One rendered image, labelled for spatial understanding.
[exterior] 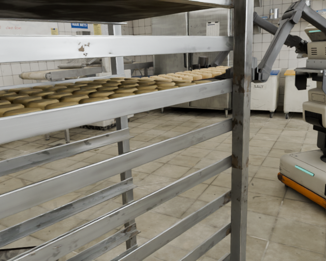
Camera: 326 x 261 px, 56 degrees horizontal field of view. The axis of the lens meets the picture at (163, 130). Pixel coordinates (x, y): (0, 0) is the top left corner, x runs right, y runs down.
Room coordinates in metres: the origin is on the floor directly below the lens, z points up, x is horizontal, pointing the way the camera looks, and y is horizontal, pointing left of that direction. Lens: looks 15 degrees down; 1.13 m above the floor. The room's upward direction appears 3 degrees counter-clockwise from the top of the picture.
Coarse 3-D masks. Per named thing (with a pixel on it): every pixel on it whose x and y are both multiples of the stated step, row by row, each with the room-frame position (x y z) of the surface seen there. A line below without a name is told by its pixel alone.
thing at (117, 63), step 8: (112, 24) 0.98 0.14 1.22; (112, 32) 0.98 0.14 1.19; (120, 32) 1.00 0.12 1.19; (112, 64) 0.99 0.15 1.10; (120, 64) 0.99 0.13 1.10; (112, 72) 1.00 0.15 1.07; (120, 72) 0.99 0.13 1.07; (120, 120) 0.98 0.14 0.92; (120, 128) 0.98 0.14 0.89; (120, 144) 0.99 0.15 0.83; (128, 144) 1.00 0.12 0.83; (120, 152) 0.99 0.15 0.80; (120, 176) 1.00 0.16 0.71; (128, 176) 0.99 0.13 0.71; (128, 192) 0.99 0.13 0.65; (128, 200) 0.98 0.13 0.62; (128, 224) 0.98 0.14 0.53; (128, 240) 0.99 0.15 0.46; (136, 240) 1.00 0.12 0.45; (128, 248) 0.99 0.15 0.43
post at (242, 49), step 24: (240, 0) 0.67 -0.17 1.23; (240, 24) 0.67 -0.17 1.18; (240, 48) 0.67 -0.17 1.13; (240, 72) 0.67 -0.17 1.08; (240, 96) 0.67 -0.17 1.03; (240, 120) 0.67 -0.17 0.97; (240, 144) 0.67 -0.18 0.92; (240, 168) 0.66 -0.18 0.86; (240, 192) 0.66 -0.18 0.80; (240, 216) 0.66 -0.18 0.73; (240, 240) 0.66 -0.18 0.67
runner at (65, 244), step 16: (224, 160) 0.66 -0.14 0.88; (192, 176) 0.58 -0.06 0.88; (208, 176) 0.62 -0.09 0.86; (160, 192) 0.51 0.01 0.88; (176, 192) 0.54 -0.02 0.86; (128, 208) 0.46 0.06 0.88; (144, 208) 0.48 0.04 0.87; (96, 224) 0.42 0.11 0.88; (112, 224) 0.44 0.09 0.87; (64, 240) 0.38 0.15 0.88; (80, 240) 0.39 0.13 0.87; (32, 256) 0.35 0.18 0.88; (48, 256) 0.36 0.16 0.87
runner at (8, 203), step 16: (208, 128) 0.62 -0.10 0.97; (224, 128) 0.66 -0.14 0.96; (160, 144) 0.52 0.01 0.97; (176, 144) 0.55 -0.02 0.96; (192, 144) 0.58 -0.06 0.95; (112, 160) 0.44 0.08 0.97; (128, 160) 0.47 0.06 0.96; (144, 160) 0.49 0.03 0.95; (64, 176) 0.39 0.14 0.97; (80, 176) 0.40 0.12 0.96; (96, 176) 0.42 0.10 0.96; (112, 176) 0.44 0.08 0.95; (16, 192) 0.34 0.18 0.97; (32, 192) 0.35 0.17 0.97; (48, 192) 0.37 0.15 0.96; (64, 192) 0.38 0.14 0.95; (0, 208) 0.33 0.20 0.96; (16, 208) 0.34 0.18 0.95
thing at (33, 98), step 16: (96, 80) 0.85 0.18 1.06; (112, 80) 0.82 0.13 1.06; (128, 80) 0.80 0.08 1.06; (144, 80) 0.80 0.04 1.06; (160, 80) 0.76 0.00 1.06; (176, 80) 0.74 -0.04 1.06; (0, 96) 0.60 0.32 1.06; (16, 96) 0.57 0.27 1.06; (32, 96) 0.56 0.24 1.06; (48, 96) 0.56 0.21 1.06; (64, 96) 0.54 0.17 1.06; (80, 96) 0.53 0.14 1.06; (96, 96) 0.55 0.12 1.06; (112, 96) 0.51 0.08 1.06; (0, 112) 0.43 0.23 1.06; (16, 112) 0.40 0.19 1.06
